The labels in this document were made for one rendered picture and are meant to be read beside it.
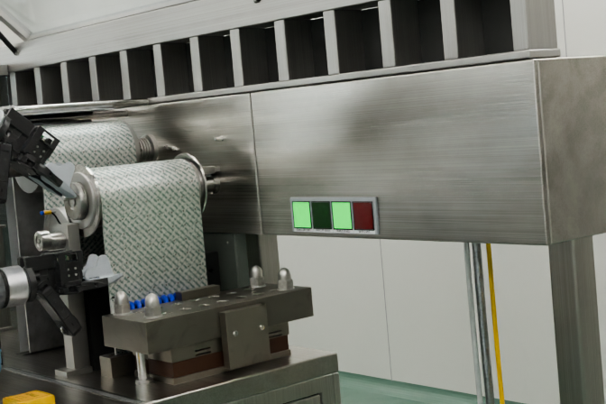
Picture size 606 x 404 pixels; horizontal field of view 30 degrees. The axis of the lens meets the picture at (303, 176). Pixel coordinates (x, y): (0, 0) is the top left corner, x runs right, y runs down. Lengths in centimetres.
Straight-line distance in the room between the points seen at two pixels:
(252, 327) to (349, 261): 352
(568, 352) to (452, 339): 325
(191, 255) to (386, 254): 318
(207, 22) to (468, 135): 78
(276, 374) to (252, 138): 50
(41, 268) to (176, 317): 27
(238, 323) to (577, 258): 65
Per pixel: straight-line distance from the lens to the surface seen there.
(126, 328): 217
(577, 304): 204
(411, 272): 541
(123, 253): 230
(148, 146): 267
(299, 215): 226
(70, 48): 301
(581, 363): 206
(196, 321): 217
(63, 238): 233
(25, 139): 223
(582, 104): 193
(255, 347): 223
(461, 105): 194
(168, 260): 236
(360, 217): 213
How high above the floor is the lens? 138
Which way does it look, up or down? 3 degrees down
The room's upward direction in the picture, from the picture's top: 5 degrees counter-clockwise
